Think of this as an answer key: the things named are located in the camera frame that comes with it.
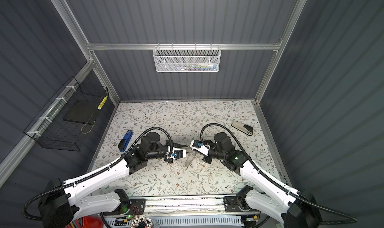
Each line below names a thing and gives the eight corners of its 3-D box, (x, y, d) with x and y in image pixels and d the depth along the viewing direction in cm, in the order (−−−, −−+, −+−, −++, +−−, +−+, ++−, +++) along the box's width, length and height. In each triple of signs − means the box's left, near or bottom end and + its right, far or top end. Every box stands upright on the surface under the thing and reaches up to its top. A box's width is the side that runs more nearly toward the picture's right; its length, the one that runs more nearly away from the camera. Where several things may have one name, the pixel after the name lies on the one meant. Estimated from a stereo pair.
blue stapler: (118, 151, 95) (115, 147, 92) (129, 132, 104) (126, 129, 101) (123, 151, 95) (121, 148, 92) (133, 133, 104) (131, 130, 100)
